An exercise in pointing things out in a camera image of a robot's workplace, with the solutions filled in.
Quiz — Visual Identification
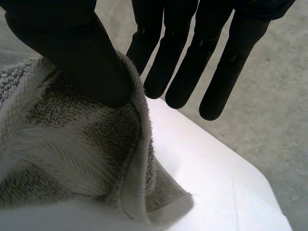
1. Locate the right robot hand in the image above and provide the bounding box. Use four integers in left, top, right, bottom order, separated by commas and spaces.
0, 0, 296, 121

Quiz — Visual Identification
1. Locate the grey towel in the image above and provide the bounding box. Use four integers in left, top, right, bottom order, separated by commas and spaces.
0, 49, 195, 231

